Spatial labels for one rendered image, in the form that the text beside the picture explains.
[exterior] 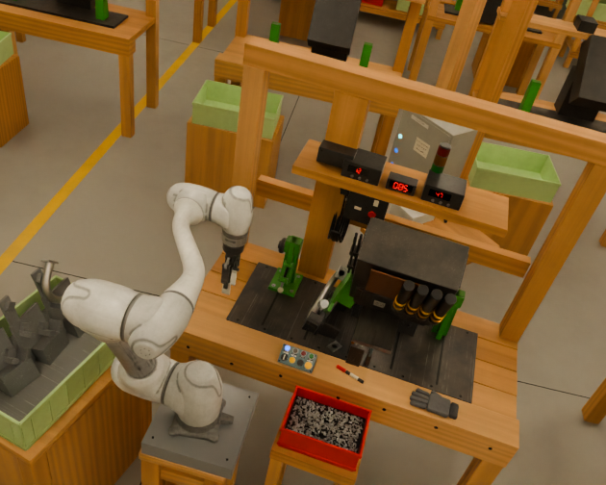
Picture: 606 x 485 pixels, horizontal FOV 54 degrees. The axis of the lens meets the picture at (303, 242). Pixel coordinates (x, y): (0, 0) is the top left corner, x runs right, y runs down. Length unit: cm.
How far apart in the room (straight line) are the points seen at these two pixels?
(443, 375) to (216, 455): 104
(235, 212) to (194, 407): 68
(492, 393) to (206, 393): 128
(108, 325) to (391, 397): 132
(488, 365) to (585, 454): 131
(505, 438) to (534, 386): 159
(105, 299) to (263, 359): 107
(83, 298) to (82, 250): 274
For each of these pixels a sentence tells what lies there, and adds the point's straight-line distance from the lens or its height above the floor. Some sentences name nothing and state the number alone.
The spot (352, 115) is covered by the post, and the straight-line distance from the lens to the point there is 244.
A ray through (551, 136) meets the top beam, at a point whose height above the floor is 191.
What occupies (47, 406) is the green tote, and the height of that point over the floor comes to 91.
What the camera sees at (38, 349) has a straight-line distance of 255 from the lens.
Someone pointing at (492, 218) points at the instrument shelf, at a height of 154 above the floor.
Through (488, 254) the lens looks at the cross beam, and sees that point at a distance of 280.
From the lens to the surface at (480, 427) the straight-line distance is 259.
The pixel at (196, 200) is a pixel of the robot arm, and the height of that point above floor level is 168.
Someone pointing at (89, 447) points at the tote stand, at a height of 50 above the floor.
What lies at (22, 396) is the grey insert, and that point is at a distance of 252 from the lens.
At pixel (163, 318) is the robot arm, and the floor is 170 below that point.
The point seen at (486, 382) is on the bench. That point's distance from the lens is 278.
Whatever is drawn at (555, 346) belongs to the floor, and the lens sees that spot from 450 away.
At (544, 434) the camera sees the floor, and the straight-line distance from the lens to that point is 396.
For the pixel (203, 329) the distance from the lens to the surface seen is 260.
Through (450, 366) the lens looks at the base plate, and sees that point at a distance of 273.
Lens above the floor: 284
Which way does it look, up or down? 39 degrees down
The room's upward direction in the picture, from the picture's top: 12 degrees clockwise
